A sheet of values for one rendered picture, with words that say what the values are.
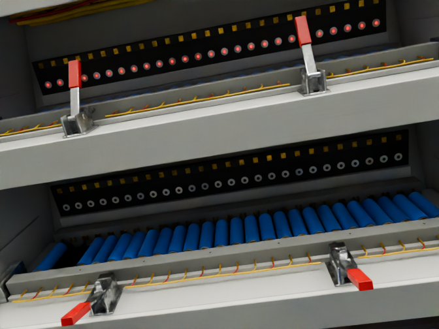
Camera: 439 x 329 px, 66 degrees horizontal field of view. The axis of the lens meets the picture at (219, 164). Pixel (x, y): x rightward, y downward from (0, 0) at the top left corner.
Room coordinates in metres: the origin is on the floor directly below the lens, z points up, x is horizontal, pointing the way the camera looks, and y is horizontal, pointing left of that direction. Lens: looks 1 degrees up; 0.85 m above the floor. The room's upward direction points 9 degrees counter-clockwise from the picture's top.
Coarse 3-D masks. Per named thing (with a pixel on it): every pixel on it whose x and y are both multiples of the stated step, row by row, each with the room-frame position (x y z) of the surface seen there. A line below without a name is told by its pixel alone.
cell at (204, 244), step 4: (204, 224) 0.49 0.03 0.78; (208, 224) 0.48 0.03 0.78; (212, 224) 0.49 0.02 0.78; (204, 228) 0.47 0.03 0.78; (208, 228) 0.47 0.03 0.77; (212, 228) 0.48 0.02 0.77; (204, 232) 0.46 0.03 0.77; (208, 232) 0.46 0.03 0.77; (212, 232) 0.47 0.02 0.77; (204, 236) 0.45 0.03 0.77; (208, 236) 0.45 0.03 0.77; (212, 236) 0.46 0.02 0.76; (200, 240) 0.45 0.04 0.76; (204, 240) 0.44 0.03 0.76; (208, 240) 0.44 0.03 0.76; (212, 240) 0.45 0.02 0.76; (200, 244) 0.44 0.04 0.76; (204, 244) 0.43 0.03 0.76; (208, 244) 0.44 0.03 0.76; (212, 244) 0.45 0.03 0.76; (200, 248) 0.43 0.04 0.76; (208, 248) 0.43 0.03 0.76
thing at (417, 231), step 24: (288, 240) 0.40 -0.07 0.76; (312, 240) 0.39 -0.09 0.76; (336, 240) 0.39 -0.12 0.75; (360, 240) 0.39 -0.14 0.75; (384, 240) 0.39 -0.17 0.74; (408, 240) 0.39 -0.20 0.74; (432, 240) 0.38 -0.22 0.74; (96, 264) 0.43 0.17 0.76; (120, 264) 0.42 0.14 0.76; (144, 264) 0.41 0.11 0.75; (168, 264) 0.41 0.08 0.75; (192, 264) 0.41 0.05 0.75; (216, 264) 0.40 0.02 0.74; (240, 264) 0.40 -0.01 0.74; (312, 264) 0.38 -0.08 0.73; (24, 288) 0.43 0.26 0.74; (48, 288) 0.43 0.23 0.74
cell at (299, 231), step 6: (294, 210) 0.47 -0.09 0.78; (288, 216) 0.47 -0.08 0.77; (294, 216) 0.46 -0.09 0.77; (300, 216) 0.46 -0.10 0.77; (294, 222) 0.45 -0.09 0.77; (300, 222) 0.44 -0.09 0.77; (294, 228) 0.44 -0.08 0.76; (300, 228) 0.43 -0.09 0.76; (294, 234) 0.43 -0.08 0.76; (300, 234) 0.42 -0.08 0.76; (306, 234) 0.42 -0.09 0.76
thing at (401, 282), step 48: (240, 192) 0.52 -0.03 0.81; (288, 192) 0.52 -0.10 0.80; (432, 192) 0.49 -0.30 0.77; (48, 240) 0.56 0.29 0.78; (0, 288) 0.42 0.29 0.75; (144, 288) 0.41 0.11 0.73; (192, 288) 0.39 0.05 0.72; (240, 288) 0.38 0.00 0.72; (288, 288) 0.36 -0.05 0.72; (336, 288) 0.35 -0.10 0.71; (384, 288) 0.34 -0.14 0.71; (432, 288) 0.34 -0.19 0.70
